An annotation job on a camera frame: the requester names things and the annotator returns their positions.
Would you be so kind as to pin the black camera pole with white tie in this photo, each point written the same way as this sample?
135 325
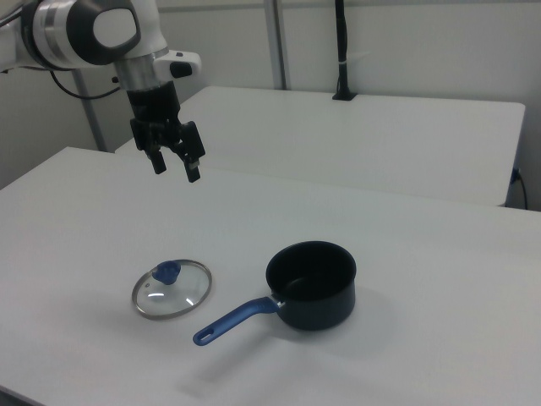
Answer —
343 51

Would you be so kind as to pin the grey partition post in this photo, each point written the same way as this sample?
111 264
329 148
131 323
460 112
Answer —
278 42

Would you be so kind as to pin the white side table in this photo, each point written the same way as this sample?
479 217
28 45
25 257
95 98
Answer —
359 139

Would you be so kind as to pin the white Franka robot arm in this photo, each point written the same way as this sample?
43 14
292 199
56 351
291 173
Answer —
63 34

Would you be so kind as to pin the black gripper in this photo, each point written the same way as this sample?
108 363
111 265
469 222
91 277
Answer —
153 105

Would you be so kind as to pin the glass lid with blue knob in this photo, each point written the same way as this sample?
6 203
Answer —
171 292

